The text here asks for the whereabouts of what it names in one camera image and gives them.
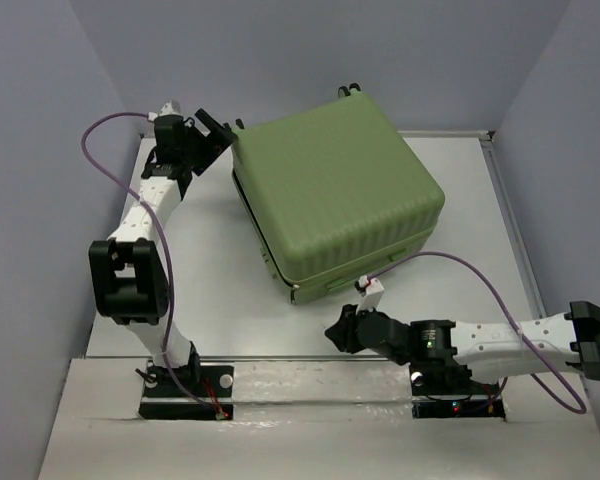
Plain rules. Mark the green suitcase with blue lining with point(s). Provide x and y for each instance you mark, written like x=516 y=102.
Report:
x=333 y=193

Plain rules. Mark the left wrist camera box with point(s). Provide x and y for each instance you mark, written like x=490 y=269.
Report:
x=170 y=108

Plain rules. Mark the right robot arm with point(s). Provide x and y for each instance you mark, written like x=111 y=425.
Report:
x=564 y=342

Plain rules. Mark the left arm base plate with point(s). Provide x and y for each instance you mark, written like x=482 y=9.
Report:
x=207 y=399

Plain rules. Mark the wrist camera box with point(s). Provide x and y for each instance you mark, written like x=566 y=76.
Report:
x=170 y=108
x=371 y=291

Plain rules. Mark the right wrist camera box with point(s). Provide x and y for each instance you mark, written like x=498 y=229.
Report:
x=371 y=291

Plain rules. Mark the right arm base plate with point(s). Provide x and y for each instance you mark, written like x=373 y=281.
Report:
x=455 y=395

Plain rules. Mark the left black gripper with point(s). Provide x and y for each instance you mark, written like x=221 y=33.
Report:
x=215 y=143

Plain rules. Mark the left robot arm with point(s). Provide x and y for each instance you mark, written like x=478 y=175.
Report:
x=132 y=269

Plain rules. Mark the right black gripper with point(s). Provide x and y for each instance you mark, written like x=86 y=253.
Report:
x=342 y=332

